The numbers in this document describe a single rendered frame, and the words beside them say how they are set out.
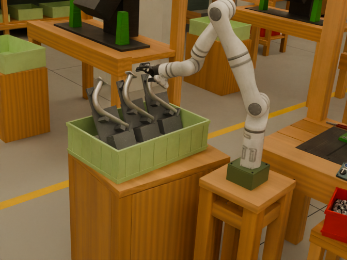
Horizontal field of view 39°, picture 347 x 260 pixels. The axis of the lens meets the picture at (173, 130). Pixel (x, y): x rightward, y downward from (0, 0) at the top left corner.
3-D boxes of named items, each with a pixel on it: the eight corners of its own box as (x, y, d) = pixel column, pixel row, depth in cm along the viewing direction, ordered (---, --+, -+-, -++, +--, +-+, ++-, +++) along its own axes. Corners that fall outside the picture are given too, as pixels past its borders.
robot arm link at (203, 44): (198, 41, 220) (187, 47, 214) (224, -8, 203) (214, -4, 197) (213, 53, 219) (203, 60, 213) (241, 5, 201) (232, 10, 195)
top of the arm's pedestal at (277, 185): (257, 214, 207) (258, 206, 205) (198, 185, 226) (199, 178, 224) (295, 188, 229) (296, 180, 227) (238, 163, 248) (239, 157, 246)
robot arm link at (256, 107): (224, 62, 203) (231, 57, 211) (248, 122, 209) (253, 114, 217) (245, 55, 198) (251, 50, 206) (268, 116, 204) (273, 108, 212)
